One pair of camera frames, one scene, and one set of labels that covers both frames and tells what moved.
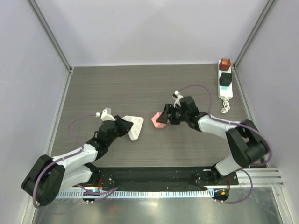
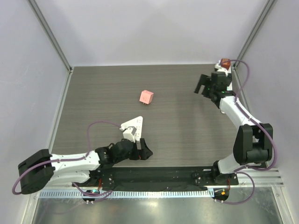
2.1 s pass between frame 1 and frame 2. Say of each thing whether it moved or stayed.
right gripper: moved
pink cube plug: moved
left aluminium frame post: stayed
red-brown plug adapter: stayed
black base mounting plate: stayed
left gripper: moved
